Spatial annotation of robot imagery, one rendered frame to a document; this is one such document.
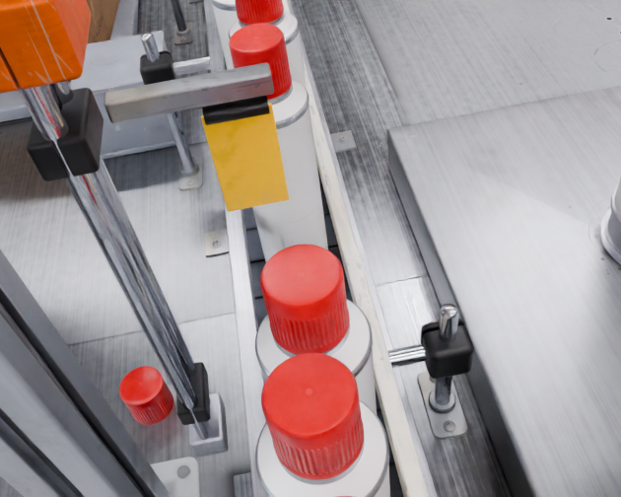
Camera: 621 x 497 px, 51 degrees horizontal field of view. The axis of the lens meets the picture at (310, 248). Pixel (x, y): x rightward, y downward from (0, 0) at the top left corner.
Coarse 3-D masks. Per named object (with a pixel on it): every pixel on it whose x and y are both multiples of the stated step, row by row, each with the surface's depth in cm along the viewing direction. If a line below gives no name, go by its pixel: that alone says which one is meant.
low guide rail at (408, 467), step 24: (312, 96) 62; (312, 120) 60; (336, 192) 53; (336, 216) 51; (360, 264) 47; (360, 288) 46; (384, 360) 42; (384, 384) 41; (384, 408) 40; (408, 432) 38; (408, 456) 37; (408, 480) 36
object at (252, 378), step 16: (208, 0) 68; (208, 16) 65; (208, 32) 63; (224, 64) 61; (240, 224) 45; (240, 240) 44; (240, 256) 43; (240, 272) 42; (240, 288) 41; (240, 304) 40; (240, 320) 39; (256, 320) 40; (240, 336) 39; (240, 352) 38; (256, 368) 37; (256, 384) 36; (256, 400) 36; (256, 416) 35; (256, 432) 34; (256, 480) 32; (256, 496) 32
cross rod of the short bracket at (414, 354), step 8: (392, 352) 43; (400, 352) 43; (408, 352) 42; (416, 352) 42; (424, 352) 42; (392, 360) 42; (400, 360) 42; (408, 360) 42; (416, 360) 42; (424, 360) 43
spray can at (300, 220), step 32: (256, 32) 38; (288, 64) 39; (288, 96) 40; (288, 128) 40; (288, 160) 41; (288, 192) 43; (320, 192) 47; (256, 224) 48; (288, 224) 46; (320, 224) 48
